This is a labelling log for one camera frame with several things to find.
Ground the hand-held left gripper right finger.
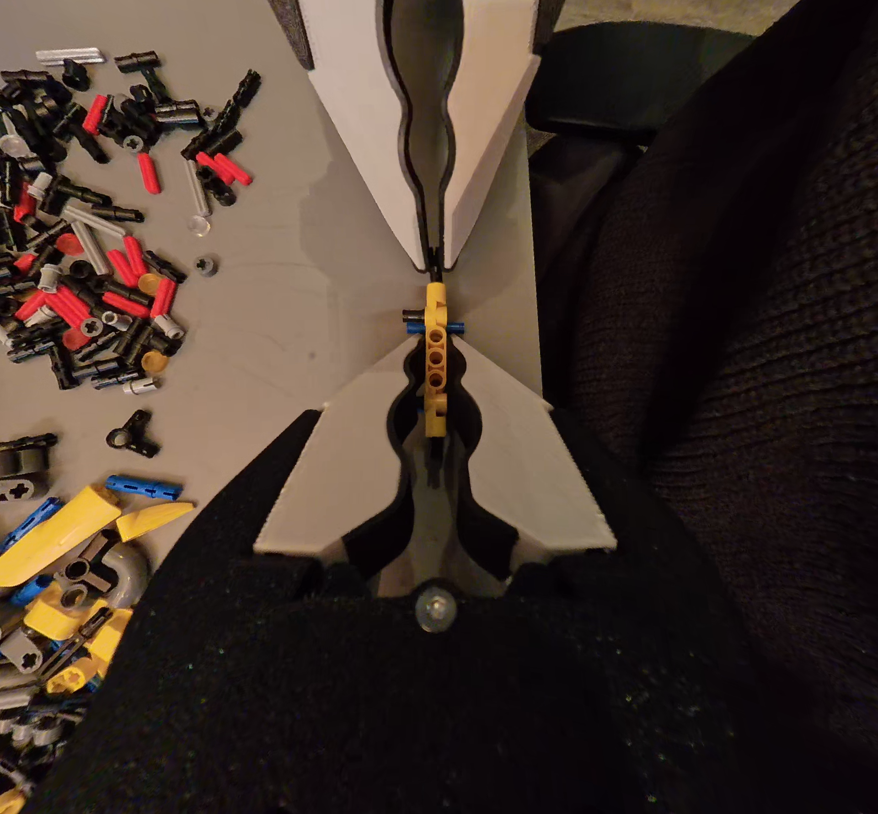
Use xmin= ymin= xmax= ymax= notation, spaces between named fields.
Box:
xmin=453 ymin=336 xmax=620 ymax=567

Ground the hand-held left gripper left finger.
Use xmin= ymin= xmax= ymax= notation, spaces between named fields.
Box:
xmin=252 ymin=339 xmax=419 ymax=567

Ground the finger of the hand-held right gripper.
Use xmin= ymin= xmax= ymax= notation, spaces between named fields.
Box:
xmin=283 ymin=0 xmax=429 ymax=274
xmin=439 ymin=0 xmax=551 ymax=273

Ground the yellow brick assembly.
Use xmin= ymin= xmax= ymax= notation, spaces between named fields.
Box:
xmin=402 ymin=282 xmax=469 ymax=441

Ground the pile of black red pins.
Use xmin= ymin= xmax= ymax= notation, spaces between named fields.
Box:
xmin=0 ymin=49 xmax=263 ymax=393

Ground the black office chair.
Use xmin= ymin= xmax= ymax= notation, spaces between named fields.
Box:
xmin=525 ymin=21 xmax=755 ymax=150

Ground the yellow wedge brick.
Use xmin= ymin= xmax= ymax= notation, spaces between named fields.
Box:
xmin=115 ymin=502 xmax=196 ymax=544

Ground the blue long pin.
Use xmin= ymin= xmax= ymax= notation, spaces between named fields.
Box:
xmin=105 ymin=474 xmax=185 ymax=501

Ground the pile of yellow grey bricks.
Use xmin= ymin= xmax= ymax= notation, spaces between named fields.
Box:
xmin=0 ymin=433 xmax=198 ymax=814

